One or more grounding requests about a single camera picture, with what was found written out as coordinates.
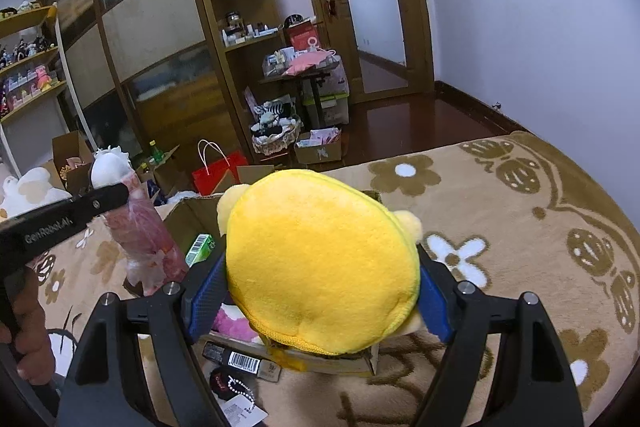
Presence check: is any tall brown cardboard box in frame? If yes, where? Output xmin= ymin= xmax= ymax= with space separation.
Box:
xmin=51 ymin=130 xmax=96 ymax=192

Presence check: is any large white plush toy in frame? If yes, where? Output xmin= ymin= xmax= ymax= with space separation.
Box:
xmin=0 ymin=168 xmax=73 ymax=218

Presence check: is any dark round pouch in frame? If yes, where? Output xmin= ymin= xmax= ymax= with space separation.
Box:
xmin=208 ymin=367 xmax=258 ymax=403

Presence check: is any red paper bag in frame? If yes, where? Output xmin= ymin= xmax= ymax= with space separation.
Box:
xmin=192 ymin=139 xmax=248 ymax=196

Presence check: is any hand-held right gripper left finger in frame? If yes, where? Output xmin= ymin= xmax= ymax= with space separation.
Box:
xmin=57 ymin=252 xmax=228 ymax=427

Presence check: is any yellow wall shelf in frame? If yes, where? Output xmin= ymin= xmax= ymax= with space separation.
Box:
xmin=0 ymin=4 xmax=68 ymax=122

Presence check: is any cluttered brown cardboard box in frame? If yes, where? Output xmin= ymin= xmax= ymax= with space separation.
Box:
xmin=135 ymin=144 xmax=193 ymax=202

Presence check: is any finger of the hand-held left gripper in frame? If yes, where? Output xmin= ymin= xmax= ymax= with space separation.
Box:
xmin=72 ymin=183 xmax=132 ymax=220

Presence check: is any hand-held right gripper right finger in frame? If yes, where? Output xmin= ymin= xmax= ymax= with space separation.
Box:
xmin=415 ymin=244 xmax=586 ymax=427

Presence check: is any white paper tag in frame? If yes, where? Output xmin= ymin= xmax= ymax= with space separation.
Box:
xmin=220 ymin=394 xmax=268 ymax=425

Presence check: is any flat cardboard piece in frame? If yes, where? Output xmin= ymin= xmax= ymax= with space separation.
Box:
xmin=235 ymin=164 xmax=276 ymax=185

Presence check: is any person's left hand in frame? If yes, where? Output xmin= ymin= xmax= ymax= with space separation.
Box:
xmin=0 ymin=279 xmax=57 ymax=364

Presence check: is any wicker basket with clothes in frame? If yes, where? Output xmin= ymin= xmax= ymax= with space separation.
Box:
xmin=250 ymin=114 xmax=303 ymax=155

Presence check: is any wooden glass door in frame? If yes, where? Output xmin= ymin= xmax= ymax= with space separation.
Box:
xmin=290 ymin=0 xmax=436 ymax=102

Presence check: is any pink shelf toy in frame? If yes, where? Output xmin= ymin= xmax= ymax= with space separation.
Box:
xmin=32 ymin=64 xmax=56 ymax=92

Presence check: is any yellow plush toy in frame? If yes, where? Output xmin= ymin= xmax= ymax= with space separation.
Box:
xmin=216 ymin=169 xmax=427 ymax=356

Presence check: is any small cardboard box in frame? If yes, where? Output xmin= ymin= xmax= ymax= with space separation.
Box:
xmin=294 ymin=128 xmax=343 ymax=165

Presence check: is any pink plastic packet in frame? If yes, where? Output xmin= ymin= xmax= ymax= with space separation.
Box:
xmin=102 ymin=172 xmax=188 ymax=295

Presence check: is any green tissue pack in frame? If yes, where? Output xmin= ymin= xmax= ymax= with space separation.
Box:
xmin=185 ymin=233 xmax=216 ymax=269

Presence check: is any pink cloth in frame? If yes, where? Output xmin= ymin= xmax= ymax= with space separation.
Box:
xmin=285 ymin=49 xmax=341 ymax=75

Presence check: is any wooden wardrobe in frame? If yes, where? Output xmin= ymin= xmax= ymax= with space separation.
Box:
xmin=37 ymin=0 xmax=241 ymax=168

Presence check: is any clear storage bin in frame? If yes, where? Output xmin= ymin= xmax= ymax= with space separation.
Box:
xmin=305 ymin=91 xmax=351 ymax=128

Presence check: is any pink plush bear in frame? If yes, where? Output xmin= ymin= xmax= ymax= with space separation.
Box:
xmin=212 ymin=304 xmax=261 ymax=340

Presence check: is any small wooden table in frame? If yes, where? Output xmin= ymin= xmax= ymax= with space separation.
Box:
xmin=259 ymin=57 xmax=343 ymax=130

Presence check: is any red box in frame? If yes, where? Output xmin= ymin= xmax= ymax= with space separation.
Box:
xmin=286 ymin=21 xmax=318 ymax=52

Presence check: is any beige floral blanket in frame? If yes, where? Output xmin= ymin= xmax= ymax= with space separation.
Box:
xmin=0 ymin=130 xmax=640 ymax=427

